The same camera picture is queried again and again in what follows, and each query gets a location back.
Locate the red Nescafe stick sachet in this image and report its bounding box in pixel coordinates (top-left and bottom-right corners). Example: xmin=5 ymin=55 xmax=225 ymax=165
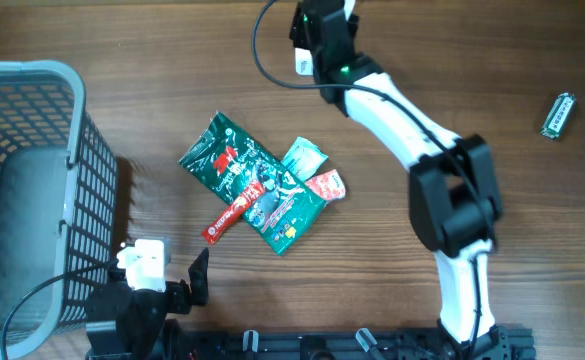
xmin=202 ymin=180 xmax=266 ymax=245

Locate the green 3M gloves bag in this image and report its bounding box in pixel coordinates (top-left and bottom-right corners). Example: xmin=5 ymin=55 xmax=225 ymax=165
xmin=179 ymin=112 xmax=326 ymax=256

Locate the teal wet wipes packet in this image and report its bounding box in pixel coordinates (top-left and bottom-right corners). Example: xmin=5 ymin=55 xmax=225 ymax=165
xmin=281 ymin=137 xmax=328 ymax=181

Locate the red orange candy packet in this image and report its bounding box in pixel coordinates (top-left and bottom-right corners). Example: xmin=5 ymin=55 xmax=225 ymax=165
xmin=305 ymin=169 xmax=346 ymax=202

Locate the green white small box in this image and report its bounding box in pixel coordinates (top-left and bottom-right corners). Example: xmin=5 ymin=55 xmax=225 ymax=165
xmin=540 ymin=93 xmax=577 ymax=140

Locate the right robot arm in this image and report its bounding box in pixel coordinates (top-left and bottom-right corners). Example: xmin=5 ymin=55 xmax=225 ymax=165
xmin=290 ymin=1 xmax=503 ymax=359

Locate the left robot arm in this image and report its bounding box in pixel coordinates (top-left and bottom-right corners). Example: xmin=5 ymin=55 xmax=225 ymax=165
xmin=85 ymin=249 xmax=209 ymax=359

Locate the white barcode scanner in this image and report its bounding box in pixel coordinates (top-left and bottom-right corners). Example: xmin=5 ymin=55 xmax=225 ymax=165
xmin=294 ymin=48 xmax=313 ymax=76

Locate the grey plastic basket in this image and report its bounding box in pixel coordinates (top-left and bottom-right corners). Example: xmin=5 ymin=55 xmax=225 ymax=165
xmin=0 ymin=60 xmax=118 ymax=358

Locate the black left camera cable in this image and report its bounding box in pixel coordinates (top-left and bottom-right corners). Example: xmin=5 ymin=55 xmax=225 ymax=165
xmin=0 ymin=257 xmax=121 ymax=360

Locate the black camera cable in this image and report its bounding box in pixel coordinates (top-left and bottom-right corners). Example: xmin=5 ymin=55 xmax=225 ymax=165
xmin=251 ymin=0 xmax=496 ymax=360
xmin=0 ymin=257 xmax=121 ymax=360

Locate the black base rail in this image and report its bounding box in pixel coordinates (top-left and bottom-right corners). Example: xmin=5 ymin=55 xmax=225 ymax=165
xmin=85 ymin=323 xmax=537 ymax=360

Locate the black right camera cable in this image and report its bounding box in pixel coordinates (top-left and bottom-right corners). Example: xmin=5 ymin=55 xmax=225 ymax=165
xmin=251 ymin=0 xmax=496 ymax=360

